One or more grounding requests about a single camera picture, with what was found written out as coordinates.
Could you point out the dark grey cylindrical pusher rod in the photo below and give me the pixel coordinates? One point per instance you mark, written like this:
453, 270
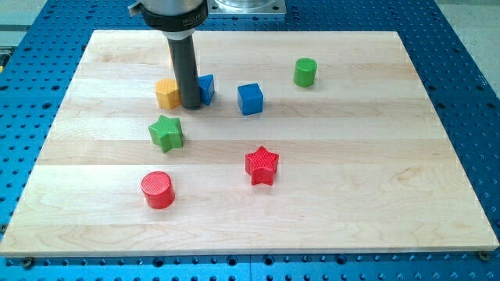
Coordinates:
182, 53

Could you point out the green star block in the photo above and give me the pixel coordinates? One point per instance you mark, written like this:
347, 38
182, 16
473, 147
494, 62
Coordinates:
167, 133

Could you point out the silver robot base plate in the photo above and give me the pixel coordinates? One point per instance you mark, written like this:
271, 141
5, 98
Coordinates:
247, 7

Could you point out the red cylinder block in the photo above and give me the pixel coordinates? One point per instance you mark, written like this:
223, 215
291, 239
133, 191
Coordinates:
158, 189

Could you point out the blue perforated metal table plate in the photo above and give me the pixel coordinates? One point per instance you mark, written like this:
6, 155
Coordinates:
40, 70

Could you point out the green cylinder block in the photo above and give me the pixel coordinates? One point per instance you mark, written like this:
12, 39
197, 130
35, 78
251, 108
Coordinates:
305, 72

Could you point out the light wooden board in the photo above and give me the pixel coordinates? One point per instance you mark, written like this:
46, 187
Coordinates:
365, 164

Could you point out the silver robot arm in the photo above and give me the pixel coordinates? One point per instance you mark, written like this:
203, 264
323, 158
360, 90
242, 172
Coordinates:
134, 10

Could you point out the blue cube block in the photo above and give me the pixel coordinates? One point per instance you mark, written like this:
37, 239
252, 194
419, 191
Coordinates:
250, 99

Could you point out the blue triangular block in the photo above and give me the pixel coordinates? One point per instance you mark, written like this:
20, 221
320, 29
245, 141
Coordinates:
206, 88

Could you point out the red star block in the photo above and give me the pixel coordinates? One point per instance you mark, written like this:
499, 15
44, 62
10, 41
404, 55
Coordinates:
261, 165

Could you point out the yellow hexagon block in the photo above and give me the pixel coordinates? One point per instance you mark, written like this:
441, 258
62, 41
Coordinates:
167, 93

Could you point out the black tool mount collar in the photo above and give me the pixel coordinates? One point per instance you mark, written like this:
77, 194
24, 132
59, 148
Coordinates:
174, 17

